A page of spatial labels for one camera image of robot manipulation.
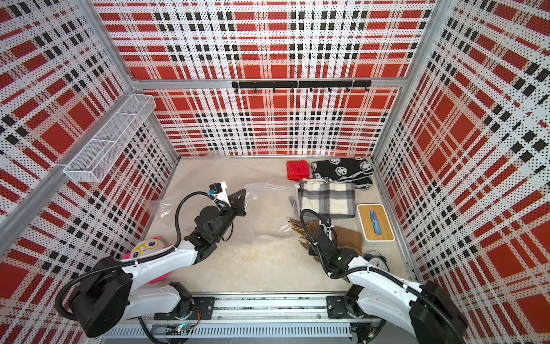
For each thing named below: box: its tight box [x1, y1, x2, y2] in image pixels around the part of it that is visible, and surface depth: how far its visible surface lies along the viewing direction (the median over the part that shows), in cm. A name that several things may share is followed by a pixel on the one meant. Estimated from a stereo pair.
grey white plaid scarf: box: [298, 178, 356, 223], surface depth 98 cm
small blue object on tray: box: [368, 209, 382, 236], surface depth 93 cm
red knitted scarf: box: [286, 159, 311, 183], surface depth 113 cm
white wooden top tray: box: [356, 203, 395, 243], surface depth 91 cm
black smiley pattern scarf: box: [310, 156, 375, 190], surface depth 109 cm
